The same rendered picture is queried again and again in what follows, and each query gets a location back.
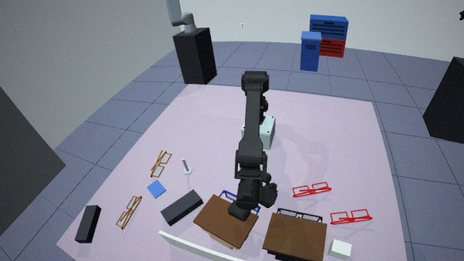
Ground red glasses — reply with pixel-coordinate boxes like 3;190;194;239
292;182;331;197
330;209;373;225

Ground white flat panel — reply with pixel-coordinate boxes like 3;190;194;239
158;231;245;261

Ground blue flat square plate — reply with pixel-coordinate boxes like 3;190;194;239
147;180;166;199

